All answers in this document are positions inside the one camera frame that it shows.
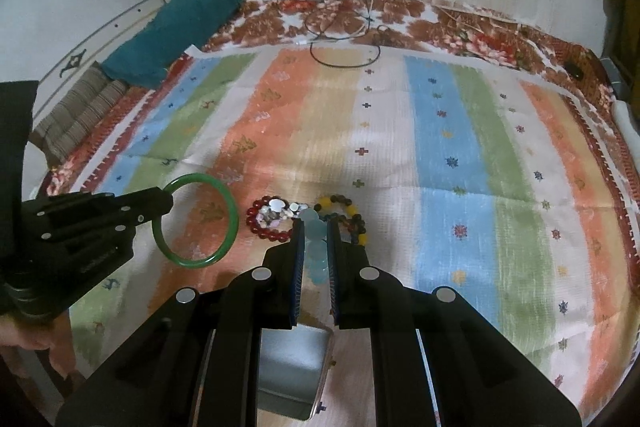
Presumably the green jade bangle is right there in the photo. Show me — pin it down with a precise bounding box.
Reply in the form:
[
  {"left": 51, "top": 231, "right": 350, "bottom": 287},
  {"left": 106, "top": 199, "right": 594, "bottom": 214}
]
[{"left": 151, "top": 173, "right": 240, "bottom": 270}]

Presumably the light blue bead bracelet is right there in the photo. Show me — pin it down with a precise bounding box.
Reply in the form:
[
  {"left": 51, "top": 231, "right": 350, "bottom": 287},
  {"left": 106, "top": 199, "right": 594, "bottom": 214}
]
[{"left": 298, "top": 207, "right": 332, "bottom": 287}]

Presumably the red bead bracelet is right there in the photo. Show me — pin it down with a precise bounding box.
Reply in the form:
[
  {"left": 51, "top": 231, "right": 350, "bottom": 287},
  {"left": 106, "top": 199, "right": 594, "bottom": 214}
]
[{"left": 245, "top": 194, "right": 302, "bottom": 243}]

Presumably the white shell bracelet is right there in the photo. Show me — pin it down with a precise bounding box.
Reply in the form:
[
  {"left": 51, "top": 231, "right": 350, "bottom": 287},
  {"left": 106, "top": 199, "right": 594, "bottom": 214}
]
[{"left": 257, "top": 198, "right": 309, "bottom": 230}]

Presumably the yellow black bead bracelet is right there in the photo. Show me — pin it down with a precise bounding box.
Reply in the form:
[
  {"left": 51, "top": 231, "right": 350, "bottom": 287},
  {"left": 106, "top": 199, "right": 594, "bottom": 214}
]
[{"left": 313, "top": 193, "right": 370, "bottom": 249}]

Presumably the person's left hand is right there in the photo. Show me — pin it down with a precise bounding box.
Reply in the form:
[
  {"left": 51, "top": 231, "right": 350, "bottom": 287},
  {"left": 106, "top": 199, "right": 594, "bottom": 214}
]
[{"left": 0, "top": 311, "right": 76, "bottom": 379}]

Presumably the silver metal tin box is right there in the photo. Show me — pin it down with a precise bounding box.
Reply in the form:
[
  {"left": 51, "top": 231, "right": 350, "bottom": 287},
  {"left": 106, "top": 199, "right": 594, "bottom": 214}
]
[{"left": 257, "top": 324, "right": 334, "bottom": 421}]

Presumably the striped brown cushion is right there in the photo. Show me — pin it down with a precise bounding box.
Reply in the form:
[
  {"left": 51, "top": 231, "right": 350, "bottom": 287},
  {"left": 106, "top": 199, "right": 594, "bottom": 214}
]
[{"left": 29, "top": 62, "right": 129, "bottom": 169}]

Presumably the white headboard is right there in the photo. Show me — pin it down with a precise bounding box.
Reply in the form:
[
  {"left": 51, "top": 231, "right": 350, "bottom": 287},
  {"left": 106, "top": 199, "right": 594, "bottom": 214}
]
[{"left": 32, "top": 0, "right": 169, "bottom": 124}]

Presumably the striped colourful cloth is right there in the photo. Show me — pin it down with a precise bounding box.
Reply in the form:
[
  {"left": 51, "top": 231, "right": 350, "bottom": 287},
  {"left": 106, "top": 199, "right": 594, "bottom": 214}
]
[{"left": 69, "top": 41, "right": 640, "bottom": 427}]

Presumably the teal pillow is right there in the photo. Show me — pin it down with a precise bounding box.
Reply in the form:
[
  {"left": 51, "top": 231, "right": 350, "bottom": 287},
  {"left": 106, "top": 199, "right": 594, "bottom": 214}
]
[{"left": 101, "top": 0, "right": 245, "bottom": 89}]

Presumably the small black object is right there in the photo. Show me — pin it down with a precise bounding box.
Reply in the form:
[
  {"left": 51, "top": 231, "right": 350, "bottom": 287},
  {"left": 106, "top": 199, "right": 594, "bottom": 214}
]
[{"left": 563, "top": 62, "right": 585, "bottom": 81}]

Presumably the mustard brown jacket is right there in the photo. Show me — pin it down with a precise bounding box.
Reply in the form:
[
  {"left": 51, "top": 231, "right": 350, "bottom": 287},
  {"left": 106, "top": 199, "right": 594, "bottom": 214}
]
[{"left": 603, "top": 0, "right": 639, "bottom": 72}]

